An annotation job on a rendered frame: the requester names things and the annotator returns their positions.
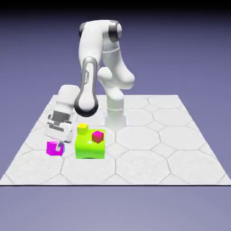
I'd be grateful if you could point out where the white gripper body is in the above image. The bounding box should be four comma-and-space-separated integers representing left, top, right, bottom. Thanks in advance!
44, 123, 74, 144

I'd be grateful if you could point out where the large green box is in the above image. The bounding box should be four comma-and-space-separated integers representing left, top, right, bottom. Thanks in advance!
75, 129, 106, 160

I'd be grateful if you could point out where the small red cube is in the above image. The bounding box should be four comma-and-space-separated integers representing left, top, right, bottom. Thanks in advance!
91, 130, 105, 144

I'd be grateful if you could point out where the small magenta cube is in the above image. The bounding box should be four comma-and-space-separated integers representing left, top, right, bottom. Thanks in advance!
46, 140, 65, 157

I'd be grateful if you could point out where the small yellow cube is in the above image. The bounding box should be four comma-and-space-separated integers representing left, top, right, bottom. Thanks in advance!
77, 123, 88, 136

